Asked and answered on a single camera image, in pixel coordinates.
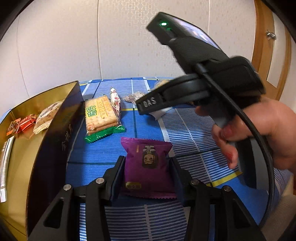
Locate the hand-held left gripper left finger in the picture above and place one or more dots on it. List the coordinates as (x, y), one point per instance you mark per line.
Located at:
(116, 179)

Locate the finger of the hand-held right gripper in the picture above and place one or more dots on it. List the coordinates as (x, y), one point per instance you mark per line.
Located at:
(161, 99)

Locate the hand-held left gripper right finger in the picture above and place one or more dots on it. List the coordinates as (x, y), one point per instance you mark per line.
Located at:
(180, 185)

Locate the clear wafer pack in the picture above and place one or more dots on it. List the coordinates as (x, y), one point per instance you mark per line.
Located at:
(159, 83)

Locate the silver snack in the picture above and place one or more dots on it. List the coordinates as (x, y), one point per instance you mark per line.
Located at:
(135, 97)

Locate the purple snack packet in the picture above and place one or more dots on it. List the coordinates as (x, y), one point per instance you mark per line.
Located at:
(148, 162)

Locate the white red candy stick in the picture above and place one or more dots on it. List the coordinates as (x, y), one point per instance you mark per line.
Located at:
(115, 104)

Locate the green cracker packet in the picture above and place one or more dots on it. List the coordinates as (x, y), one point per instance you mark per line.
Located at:
(99, 115)

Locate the dark tin box gold inside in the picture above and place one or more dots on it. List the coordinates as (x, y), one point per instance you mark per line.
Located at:
(55, 143)

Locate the round pastry packet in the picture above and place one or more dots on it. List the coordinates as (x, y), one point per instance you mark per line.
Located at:
(47, 114)

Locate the red snack packet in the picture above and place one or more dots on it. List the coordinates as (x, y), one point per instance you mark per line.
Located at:
(26, 122)

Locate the beige long sachet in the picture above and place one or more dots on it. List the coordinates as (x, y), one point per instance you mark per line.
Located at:
(5, 166)

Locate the orange candy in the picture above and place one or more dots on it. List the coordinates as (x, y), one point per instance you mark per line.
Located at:
(13, 126)

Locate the person's right hand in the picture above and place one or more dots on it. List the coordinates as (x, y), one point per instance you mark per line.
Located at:
(275, 125)

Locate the blue plaid tablecloth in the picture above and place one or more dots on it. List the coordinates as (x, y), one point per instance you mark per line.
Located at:
(143, 125)

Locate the wooden door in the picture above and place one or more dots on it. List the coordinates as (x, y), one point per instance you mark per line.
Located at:
(261, 34)

